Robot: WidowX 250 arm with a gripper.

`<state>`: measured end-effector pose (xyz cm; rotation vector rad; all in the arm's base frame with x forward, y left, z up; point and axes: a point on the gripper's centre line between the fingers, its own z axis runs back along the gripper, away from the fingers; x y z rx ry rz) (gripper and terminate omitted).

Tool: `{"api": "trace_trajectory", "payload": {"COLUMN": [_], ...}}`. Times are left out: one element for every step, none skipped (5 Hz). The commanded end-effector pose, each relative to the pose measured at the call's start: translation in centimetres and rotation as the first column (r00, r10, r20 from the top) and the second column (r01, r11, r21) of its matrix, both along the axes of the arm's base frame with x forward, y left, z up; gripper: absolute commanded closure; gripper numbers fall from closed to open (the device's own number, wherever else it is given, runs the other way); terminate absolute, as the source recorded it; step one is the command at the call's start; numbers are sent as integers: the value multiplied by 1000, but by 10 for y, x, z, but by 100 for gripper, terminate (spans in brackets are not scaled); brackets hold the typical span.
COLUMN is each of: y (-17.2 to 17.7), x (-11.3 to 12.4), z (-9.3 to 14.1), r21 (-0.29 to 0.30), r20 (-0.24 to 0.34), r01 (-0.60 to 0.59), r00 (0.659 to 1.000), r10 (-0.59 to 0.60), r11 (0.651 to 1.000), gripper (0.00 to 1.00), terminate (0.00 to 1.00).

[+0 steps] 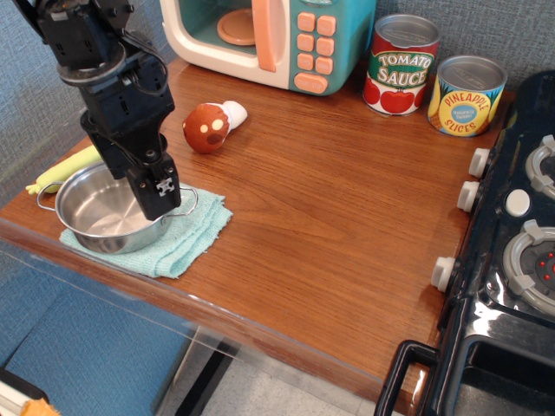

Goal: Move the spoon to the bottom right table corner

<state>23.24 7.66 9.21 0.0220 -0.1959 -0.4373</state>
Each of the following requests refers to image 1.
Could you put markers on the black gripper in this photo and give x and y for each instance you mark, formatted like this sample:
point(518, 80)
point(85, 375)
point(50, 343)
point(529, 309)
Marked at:
point(127, 98)

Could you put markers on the spoon with yellow-green handle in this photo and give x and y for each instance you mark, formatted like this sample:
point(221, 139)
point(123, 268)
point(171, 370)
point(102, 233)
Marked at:
point(63, 170)

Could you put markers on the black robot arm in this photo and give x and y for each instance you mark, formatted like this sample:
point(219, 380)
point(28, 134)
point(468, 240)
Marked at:
point(79, 30)

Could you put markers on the light teal folded napkin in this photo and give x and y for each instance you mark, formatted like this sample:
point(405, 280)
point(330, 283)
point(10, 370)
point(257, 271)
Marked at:
point(172, 254)

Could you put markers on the white stove knob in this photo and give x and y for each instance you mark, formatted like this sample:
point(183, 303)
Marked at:
point(467, 195)
point(478, 162)
point(442, 272)

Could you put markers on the black toy stove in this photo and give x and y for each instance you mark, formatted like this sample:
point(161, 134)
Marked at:
point(495, 355)

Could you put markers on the stainless steel pot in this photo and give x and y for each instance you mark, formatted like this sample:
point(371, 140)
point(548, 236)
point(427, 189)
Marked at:
point(103, 214)

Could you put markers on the brown plush mushroom toy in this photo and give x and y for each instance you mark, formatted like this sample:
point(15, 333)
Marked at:
point(207, 126)

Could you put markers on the orange microwave turntable plate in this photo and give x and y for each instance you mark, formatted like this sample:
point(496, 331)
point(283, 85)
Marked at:
point(237, 28)

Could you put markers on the teal toy microwave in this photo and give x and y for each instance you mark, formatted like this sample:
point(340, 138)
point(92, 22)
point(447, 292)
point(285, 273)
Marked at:
point(306, 46)

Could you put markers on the tomato sauce can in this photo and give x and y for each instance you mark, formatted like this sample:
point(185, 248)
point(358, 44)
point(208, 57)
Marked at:
point(402, 54)

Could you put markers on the pineapple slices can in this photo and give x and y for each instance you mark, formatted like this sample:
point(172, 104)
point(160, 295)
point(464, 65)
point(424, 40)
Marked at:
point(466, 94)

